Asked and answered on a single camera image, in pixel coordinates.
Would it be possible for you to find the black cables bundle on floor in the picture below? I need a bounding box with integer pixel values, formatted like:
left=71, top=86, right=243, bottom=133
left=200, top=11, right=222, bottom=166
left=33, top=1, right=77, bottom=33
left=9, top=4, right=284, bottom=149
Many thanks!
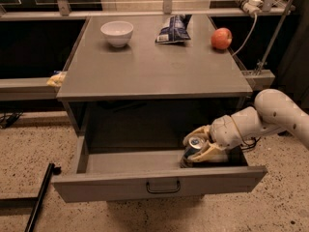
left=240, top=136, right=262, bottom=152

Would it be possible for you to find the grey metal rail frame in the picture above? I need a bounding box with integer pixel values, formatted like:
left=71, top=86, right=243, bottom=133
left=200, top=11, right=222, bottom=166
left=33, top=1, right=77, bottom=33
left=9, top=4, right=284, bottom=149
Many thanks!
left=0, top=77, right=59, bottom=102

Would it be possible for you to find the black pole on floor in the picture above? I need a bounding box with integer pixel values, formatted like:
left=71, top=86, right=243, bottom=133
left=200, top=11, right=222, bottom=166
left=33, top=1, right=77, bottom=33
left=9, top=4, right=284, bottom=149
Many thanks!
left=24, top=163, right=61, bottom=232

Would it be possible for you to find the blue chip bag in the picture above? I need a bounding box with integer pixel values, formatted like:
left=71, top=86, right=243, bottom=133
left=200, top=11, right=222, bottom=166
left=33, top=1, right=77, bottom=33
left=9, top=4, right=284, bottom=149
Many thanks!
left=155, top=14, right=191, bottom=44

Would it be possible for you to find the grey cabinet with top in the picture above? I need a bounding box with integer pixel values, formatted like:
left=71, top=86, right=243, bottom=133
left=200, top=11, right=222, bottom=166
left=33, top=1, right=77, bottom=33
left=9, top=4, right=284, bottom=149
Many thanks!
left=57, top=14, right=252, bottom=132

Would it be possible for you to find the white power strip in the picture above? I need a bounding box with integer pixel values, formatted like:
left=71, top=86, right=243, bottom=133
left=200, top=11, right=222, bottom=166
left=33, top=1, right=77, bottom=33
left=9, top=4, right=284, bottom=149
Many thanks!
left=234, top=0, right=262, bottom=15

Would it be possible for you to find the black drawer handle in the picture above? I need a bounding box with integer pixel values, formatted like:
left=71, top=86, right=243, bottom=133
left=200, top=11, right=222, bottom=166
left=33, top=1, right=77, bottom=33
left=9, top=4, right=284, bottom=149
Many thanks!
left=146, top=181, right=181, bottom=194

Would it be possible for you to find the red apple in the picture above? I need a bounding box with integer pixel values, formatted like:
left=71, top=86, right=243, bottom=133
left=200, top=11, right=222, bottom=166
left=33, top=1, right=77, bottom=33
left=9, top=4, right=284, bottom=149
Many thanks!
left=211, top=28, right=233, bottom=50

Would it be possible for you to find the grey open top drawer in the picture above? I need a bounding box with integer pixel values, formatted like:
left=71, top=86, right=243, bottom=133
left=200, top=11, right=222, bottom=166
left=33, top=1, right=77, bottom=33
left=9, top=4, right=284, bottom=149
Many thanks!
left=52, top=129, right=267, bottom=202

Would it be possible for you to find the white cable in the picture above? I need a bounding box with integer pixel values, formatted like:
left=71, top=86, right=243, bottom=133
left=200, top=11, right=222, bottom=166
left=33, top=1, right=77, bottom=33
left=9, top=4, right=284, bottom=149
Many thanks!
left=231, top=12, right=259, bottom=57

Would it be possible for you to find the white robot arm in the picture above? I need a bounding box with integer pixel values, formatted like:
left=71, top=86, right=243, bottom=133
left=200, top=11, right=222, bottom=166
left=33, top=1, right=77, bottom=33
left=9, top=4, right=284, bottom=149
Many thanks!
left=183, top=89, right=309, bottom=163

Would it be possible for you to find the black cable left floor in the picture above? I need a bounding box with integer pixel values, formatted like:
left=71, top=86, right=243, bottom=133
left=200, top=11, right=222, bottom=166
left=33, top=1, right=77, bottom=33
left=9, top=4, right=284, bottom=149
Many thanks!
left=0, top=111, right=23, bottom=131

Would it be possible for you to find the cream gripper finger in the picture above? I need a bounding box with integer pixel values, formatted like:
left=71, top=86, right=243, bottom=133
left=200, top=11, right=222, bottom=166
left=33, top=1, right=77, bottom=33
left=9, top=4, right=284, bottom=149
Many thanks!
left=183, top=125, right=211, bottom=146
left=187, top=140, right=227, bottom=163

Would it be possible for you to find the white ceramic bowl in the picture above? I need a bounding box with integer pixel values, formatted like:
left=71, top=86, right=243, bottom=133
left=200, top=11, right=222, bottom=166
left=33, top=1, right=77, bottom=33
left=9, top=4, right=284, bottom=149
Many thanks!
left=100, top=21, right=134, bottom=47

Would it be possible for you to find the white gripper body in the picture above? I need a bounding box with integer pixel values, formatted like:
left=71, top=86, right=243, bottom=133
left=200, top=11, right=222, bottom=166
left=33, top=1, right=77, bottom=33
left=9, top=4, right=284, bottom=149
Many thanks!
left=210, top=115, right=242, bottom=150

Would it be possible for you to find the blue silver redbull can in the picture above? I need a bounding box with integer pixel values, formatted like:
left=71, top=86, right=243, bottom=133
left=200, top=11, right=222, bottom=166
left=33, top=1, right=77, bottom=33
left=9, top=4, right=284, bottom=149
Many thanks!
left=181, top=136, right=205, bottom=168

